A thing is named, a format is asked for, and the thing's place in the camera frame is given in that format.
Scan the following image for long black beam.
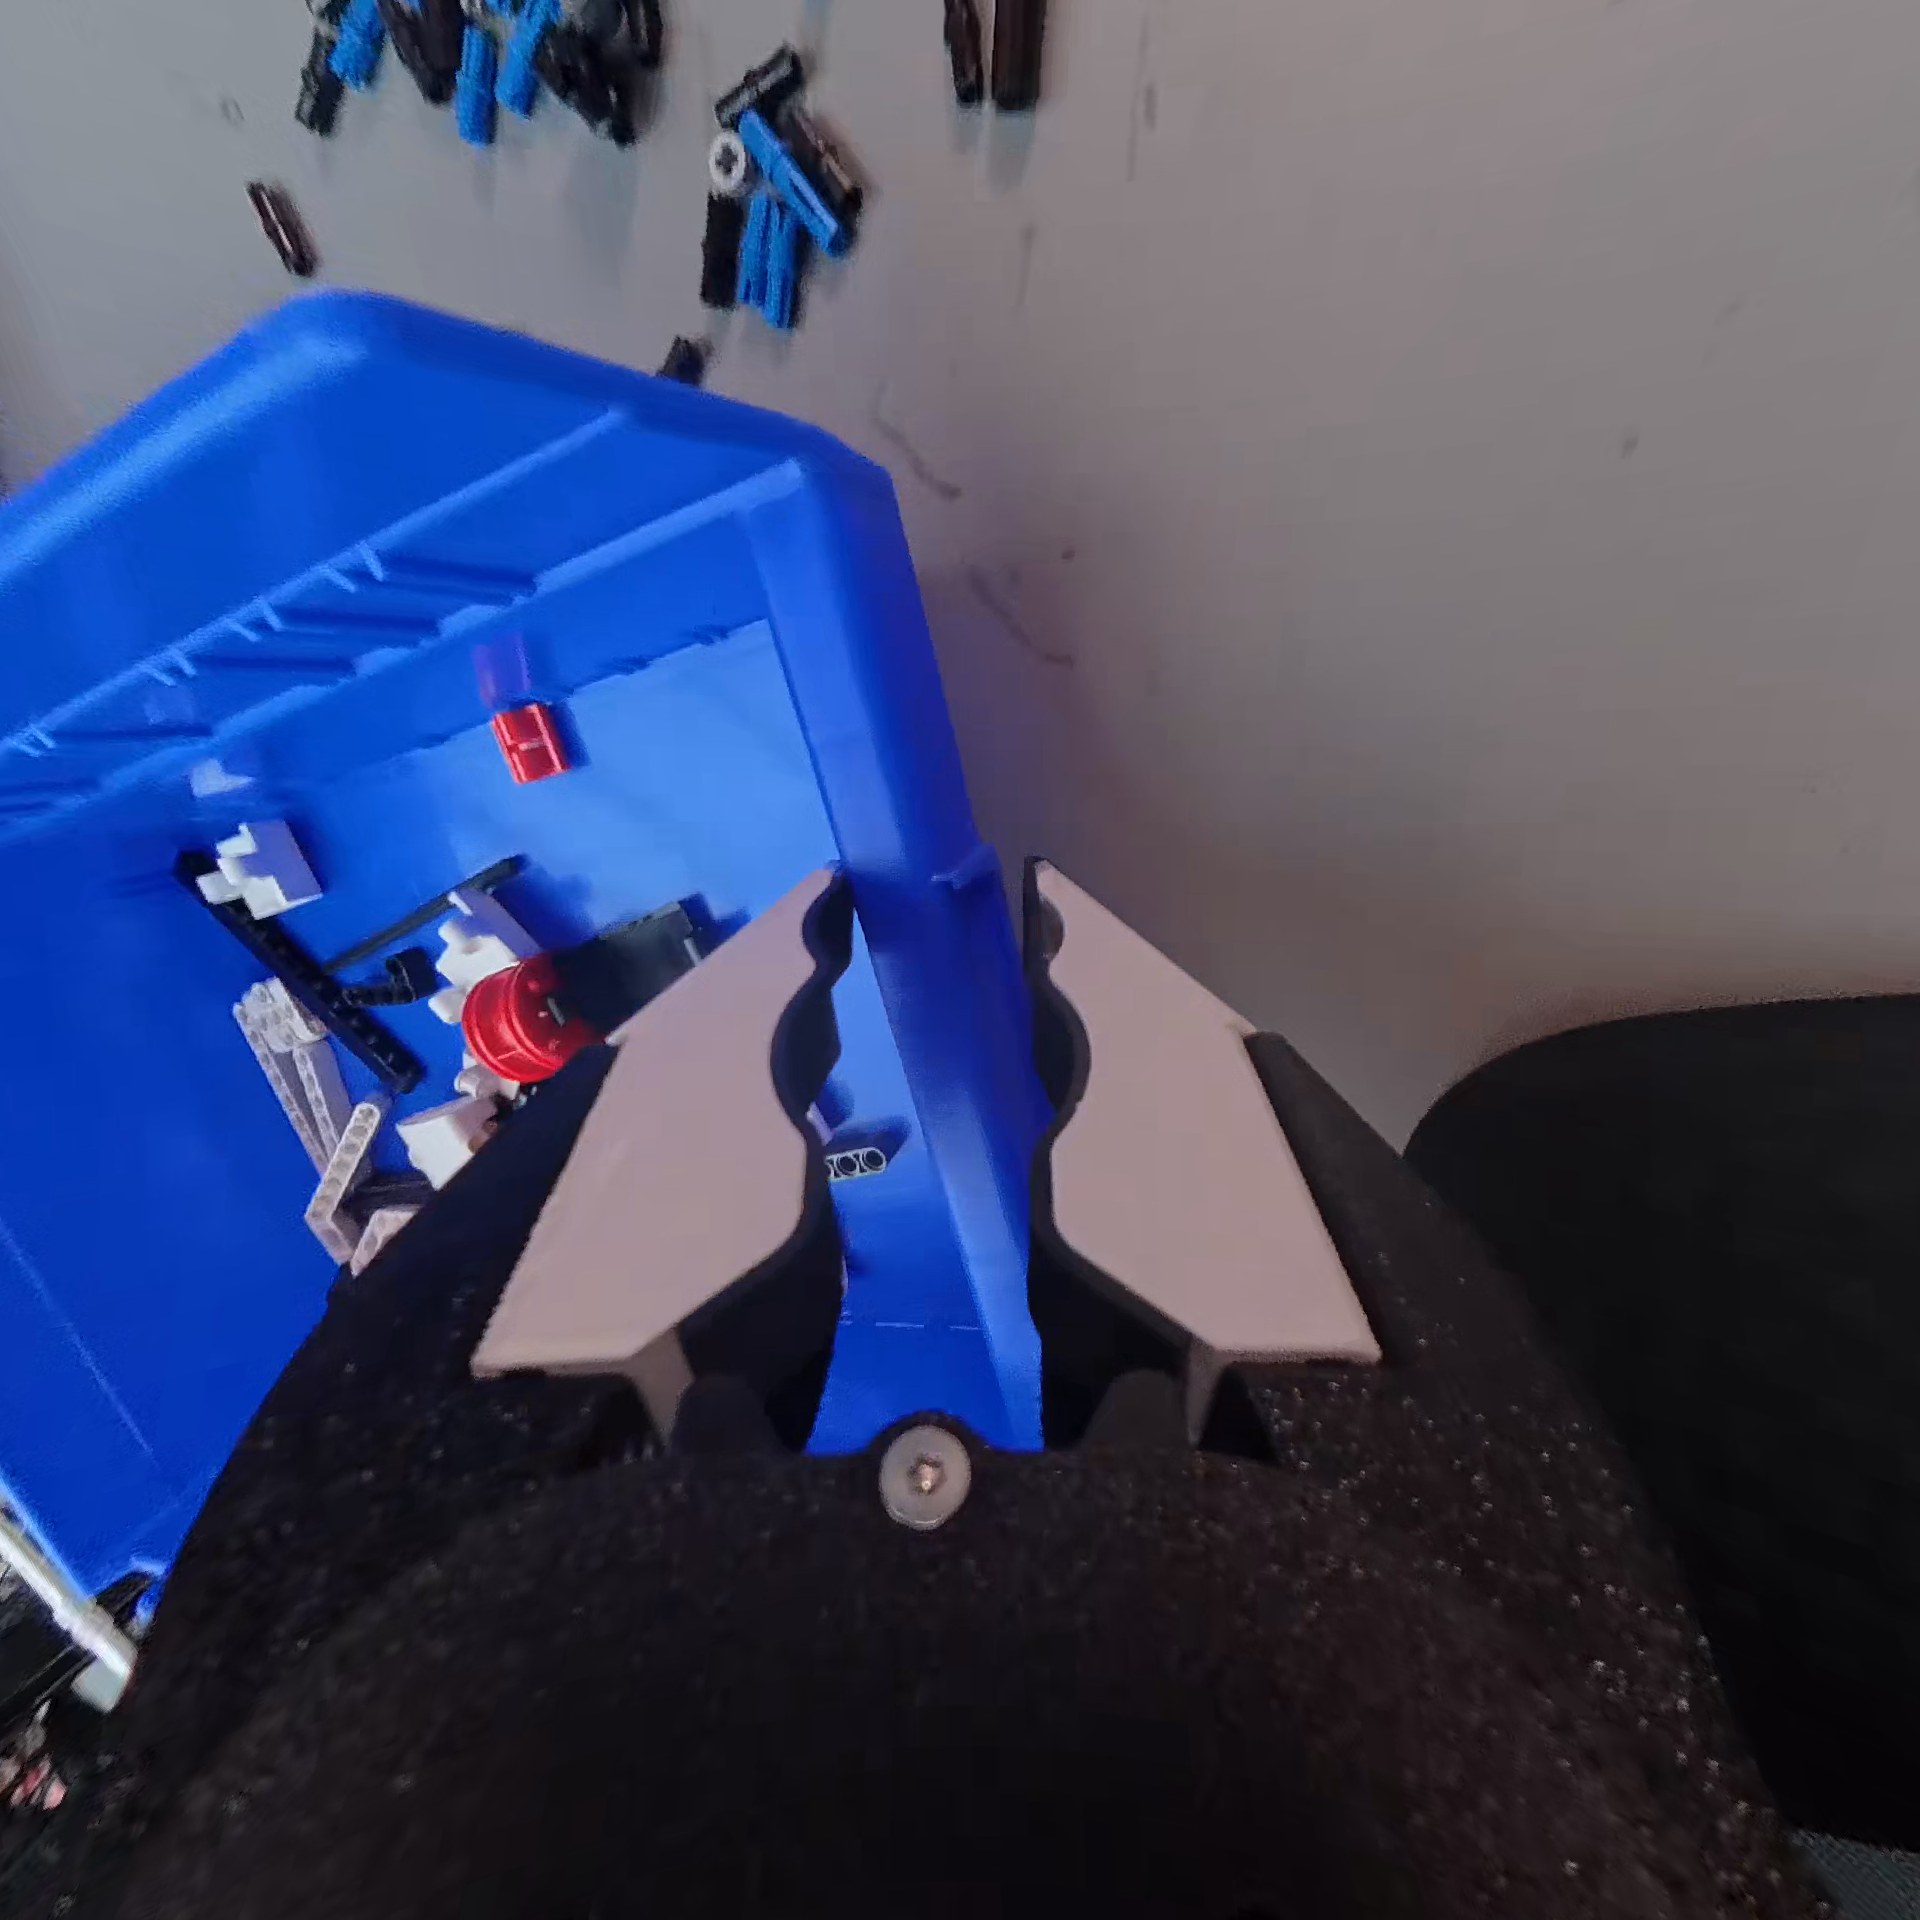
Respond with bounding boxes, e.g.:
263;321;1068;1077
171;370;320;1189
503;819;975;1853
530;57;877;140
171;850;431;1096

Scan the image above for black pin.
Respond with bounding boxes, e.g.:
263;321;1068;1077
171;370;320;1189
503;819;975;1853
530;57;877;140
247;179;320;281

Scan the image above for thin black axle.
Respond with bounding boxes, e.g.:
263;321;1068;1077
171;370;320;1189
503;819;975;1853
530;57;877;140
320;853;528;976

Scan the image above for pile of blue black pins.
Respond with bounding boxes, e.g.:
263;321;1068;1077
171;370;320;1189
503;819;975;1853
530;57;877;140
292;0;1050;333

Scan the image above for blue plastic bin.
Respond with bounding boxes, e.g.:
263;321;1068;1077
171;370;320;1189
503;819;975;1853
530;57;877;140
0;288;1052;1625

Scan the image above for grey metal rod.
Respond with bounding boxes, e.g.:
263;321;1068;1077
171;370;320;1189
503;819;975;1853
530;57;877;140
0;1507;146;1712

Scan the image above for small red brick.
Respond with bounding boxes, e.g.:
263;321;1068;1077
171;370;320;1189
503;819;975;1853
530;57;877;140
488;699;580;787

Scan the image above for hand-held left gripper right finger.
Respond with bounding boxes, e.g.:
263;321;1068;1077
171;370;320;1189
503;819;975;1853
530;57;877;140
1019;855;1384;1453

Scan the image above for white connector brick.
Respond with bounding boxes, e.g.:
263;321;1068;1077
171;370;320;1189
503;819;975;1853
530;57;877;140
426;883;543;1025

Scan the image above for white bracket brick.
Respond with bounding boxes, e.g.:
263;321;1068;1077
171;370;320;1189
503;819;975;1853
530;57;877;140
192;817;327;921

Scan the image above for black block brick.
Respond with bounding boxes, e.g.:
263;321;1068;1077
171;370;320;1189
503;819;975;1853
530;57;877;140
559;897;722;1039

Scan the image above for light grey frame beams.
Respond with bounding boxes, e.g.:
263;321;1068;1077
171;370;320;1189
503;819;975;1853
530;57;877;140
231;973;395;1264

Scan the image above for white angled brick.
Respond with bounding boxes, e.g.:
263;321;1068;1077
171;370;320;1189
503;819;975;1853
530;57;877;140
395;1093;504;1189

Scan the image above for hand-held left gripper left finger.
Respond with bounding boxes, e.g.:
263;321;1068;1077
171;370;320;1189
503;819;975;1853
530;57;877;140
469;864;860;1457

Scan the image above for red wheel hub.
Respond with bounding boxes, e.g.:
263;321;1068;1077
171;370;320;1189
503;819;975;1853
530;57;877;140
460;959;603;1083

